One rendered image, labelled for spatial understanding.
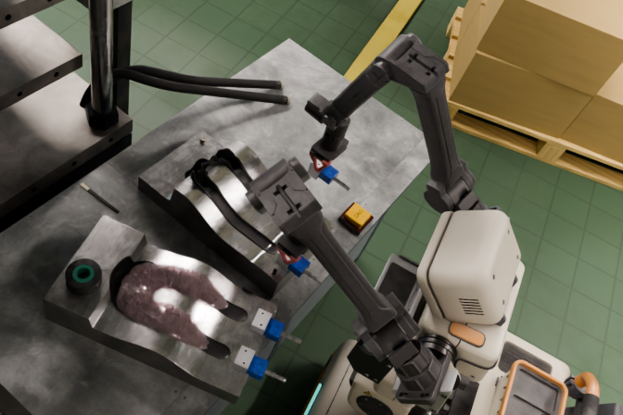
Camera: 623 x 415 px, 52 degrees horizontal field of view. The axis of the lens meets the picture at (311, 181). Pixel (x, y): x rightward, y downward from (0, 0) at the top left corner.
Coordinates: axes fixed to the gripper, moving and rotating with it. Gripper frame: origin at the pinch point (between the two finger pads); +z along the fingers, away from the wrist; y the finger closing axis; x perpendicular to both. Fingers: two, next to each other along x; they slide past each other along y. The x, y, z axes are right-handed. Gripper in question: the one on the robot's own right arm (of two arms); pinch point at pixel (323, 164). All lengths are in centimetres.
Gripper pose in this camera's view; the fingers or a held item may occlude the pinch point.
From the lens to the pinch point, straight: 185.1
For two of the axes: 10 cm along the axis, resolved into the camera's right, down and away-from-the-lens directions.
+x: 7.8, 5.8, -2.3
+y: -5.8, 5.4, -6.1
